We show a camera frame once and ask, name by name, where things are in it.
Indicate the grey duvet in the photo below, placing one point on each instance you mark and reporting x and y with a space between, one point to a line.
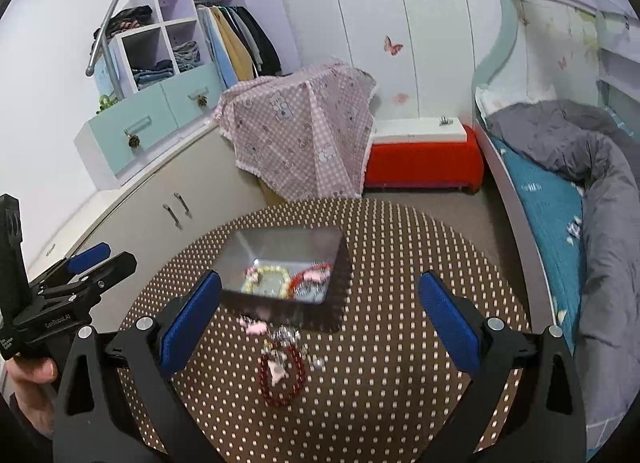
583 144

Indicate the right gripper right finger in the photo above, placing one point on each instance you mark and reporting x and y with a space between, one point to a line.
546 421

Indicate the brown polka dot tablecloth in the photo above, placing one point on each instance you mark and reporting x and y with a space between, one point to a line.
386 384

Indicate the red storage box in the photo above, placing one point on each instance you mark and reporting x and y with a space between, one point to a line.
427 165

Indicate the metal stair handrail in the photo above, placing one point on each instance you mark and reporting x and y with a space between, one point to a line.
100 38

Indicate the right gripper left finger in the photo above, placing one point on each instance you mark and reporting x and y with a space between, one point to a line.
93 421

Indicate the beige low cabinet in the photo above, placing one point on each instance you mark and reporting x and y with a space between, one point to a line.
187 192

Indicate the mint drawer shelf unit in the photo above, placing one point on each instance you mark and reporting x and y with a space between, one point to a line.
166 83

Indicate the teal bunk bed frame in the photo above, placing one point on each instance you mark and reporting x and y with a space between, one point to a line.
586 51

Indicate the person's left hand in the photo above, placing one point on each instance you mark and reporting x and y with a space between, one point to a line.
30 377

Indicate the dark metal jewelry box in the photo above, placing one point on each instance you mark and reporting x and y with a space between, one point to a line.
292 276

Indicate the green plant decoration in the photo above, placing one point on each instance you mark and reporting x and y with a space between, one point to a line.
106 102

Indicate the pink bear patterned cloth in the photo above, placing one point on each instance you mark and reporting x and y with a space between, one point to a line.
305 135

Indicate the folded dark clothes pile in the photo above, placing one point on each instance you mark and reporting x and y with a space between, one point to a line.
128 19

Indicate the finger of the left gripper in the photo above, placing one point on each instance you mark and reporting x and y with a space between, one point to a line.
82 262

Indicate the blue patterned bed sheet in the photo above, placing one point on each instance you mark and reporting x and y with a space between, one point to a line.
553 208

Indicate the white wardrobe doors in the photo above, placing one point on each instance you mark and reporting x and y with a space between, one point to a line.
421 53

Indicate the hanging clothes row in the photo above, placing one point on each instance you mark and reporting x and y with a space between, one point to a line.
239 47

